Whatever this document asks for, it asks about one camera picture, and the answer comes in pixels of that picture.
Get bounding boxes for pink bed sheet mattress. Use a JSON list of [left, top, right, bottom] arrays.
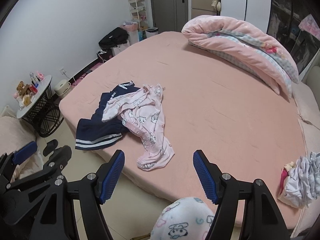
[[58, 30, 311, 230]]

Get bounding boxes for grey door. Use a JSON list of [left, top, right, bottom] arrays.
[[151, 0, 188, 33]]

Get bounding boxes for white shelf rack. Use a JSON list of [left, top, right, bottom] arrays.
[[128, 0, 149, 41]]

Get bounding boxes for white wardrobe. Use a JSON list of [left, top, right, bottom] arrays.
[[220, 0, 271, 33]]

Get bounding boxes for navy striped garment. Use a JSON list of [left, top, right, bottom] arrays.
[[75, 81, 139, 151]]

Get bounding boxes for white humidifier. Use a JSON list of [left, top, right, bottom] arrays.
[[54, 80, 72, 99]]

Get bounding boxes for fluffy cartoon pajama leg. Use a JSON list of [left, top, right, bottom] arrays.
[[150, 197, 214, 240]]

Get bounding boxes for grey shoe cabinet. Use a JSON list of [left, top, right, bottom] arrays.
[[191, 0, 221, 18]]

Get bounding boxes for black slipper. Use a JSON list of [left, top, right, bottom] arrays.
[[43, 139, 59, 157]]

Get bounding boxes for white trash bin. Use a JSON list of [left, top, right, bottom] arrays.
[[145, 28, 159, 38]]

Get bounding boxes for pile of folded clothes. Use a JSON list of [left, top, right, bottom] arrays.
[[278, 152, 319, 209]]

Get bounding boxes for black backpack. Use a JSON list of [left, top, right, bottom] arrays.
[[99, 27, 129, 51]]

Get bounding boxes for pink cartoon pajama pants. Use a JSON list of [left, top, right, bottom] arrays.
[[102, 84, 175, 171]]

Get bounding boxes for beige pillow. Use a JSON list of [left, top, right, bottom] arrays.
[[291, 66, 319, 237]]

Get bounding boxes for pink folded quilt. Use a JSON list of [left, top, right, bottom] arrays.
[[182, 15, 299, 98]]

